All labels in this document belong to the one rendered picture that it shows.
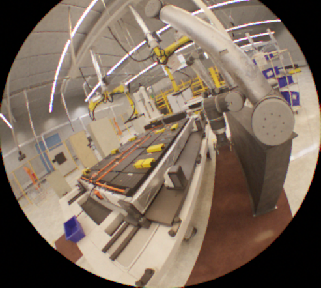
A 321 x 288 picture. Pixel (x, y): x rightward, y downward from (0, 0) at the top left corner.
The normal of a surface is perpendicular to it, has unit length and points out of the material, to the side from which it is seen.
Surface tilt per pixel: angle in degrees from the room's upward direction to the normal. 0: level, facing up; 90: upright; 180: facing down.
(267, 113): 90
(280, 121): 90
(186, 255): 0
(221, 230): 0
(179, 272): 0
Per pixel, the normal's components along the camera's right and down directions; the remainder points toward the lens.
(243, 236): -0.40, -0.90
